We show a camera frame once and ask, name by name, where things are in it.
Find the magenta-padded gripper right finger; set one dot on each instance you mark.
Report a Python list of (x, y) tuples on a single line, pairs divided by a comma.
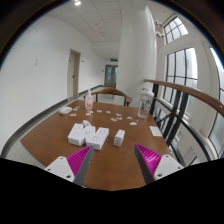
[(153, 161)]

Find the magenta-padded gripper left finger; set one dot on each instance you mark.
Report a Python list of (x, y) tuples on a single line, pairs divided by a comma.
[(75, 163)]

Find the white charger block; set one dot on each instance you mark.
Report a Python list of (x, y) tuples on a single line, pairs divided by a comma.
[(119, 138)]

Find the white paper card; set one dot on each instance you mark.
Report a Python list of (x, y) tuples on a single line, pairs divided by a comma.
[(155, 131)]

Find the white computer mouse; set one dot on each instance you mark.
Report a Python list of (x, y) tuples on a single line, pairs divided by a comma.
[(65, 110)]

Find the white pump bottle orange label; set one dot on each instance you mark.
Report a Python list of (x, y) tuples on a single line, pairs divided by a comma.
[(89, 101)]

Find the wooden handrail black railing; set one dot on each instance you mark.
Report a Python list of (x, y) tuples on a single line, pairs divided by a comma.
[(193, 94)]

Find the wooden chair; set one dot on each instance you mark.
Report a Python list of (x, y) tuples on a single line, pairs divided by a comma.
[(113, 91)]

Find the beige side door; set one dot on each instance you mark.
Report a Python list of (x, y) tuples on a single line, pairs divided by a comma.
[(73, 75)]

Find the glazed double door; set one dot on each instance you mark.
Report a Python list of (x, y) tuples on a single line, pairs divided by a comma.
[(111, 75)]

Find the tall black-framed window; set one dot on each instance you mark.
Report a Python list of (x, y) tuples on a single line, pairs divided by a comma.
[(183, 66)]

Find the green exit sign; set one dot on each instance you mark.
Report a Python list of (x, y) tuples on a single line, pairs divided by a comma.
[(113, 60)]

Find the small black-framed window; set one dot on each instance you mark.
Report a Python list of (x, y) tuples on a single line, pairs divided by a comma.
[(175, 30)]

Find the round ceiling light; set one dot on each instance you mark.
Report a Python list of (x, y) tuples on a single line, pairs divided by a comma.
[(77, 3)]

